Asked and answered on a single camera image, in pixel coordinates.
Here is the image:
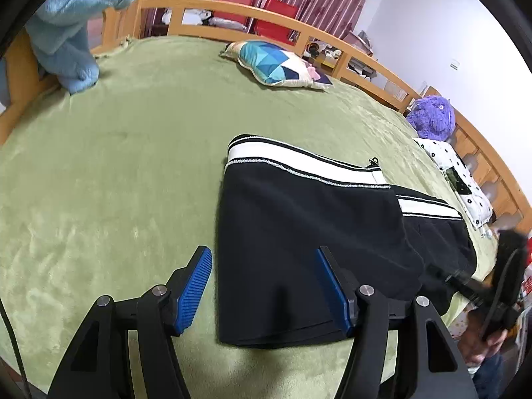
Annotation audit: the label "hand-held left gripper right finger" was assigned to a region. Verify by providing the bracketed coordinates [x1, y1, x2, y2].
[315, 246, 478, 399]

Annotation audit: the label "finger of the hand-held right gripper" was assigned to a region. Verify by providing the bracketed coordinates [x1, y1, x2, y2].
[425, 264, 494, 305]

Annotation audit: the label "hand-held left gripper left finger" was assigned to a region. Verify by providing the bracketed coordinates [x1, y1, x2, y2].
[48, 245, 213, 399]

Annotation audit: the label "black pants with white stripes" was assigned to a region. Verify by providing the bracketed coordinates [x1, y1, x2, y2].
[215, 134, 478, 349]

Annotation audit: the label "person's right hand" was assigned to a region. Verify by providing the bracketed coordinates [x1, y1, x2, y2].
[466, 312, 507, 363]

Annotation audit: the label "person's leg in jeans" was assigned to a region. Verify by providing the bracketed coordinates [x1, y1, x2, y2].
[471, 355, 505, 399]

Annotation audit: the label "white flower print pillow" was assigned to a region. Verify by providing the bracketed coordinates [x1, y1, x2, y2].
[413, 137, 494, 228]

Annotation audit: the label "green fleece blanket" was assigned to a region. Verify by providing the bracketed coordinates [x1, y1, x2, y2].
[0, 35, 499, 399]

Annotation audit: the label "purple plush toy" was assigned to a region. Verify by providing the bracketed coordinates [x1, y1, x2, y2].
[406, 95, 457, 141]

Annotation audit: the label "geometric patterned pillow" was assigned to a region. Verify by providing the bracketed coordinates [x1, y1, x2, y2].
[219, 40, 334, 91]

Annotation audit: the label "pile of cardboard and plastic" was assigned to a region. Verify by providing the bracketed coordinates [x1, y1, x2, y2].
[303, 29, 377, 80]

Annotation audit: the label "red chair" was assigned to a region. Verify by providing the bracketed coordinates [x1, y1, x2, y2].
[216, 0, 253, 26]
[254, 0, 300, 40]

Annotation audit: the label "light blue plush blanket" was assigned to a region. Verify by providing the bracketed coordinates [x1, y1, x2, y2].
[25, 0, 140, 95]

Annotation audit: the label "wooden bed frame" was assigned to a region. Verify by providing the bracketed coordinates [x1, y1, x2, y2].
[0, 0, 532, 233]

